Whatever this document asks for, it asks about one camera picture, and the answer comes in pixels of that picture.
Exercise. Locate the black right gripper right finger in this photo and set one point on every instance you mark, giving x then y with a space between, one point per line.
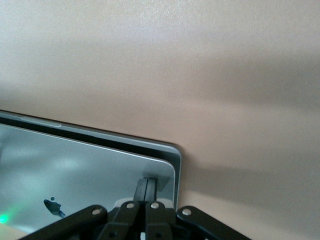
160 220

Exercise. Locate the grey laptop with black keyboard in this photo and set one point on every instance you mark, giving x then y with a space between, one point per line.
75 175

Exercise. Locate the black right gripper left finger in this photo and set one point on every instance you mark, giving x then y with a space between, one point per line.
125 220

